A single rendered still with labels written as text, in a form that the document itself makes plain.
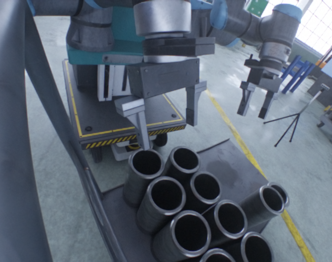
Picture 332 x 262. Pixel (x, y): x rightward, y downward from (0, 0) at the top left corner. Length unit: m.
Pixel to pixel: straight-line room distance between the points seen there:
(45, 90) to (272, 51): 0.57
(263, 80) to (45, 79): 0.53
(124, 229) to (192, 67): 0.64
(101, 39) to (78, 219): 0.87
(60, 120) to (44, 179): 0.84
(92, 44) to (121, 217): 0.69
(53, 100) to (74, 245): 0.80
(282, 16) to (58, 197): 1.26
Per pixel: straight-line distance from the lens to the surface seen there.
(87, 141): 0.87
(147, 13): 0.27
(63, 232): 1.03
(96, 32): 0.71
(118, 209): 0.77
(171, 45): 0.24
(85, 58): 0.74
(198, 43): 0.23
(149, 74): 0.26
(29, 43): 0.29
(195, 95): 0.35
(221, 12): 0.62
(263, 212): 0.74
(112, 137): 0.89
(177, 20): 0.26
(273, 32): 0.60
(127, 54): 0.77
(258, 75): 0.55
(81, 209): 1.05
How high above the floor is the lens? 0.99
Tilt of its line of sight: 42 degrees down
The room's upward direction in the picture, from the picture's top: 25 degrees clockwise
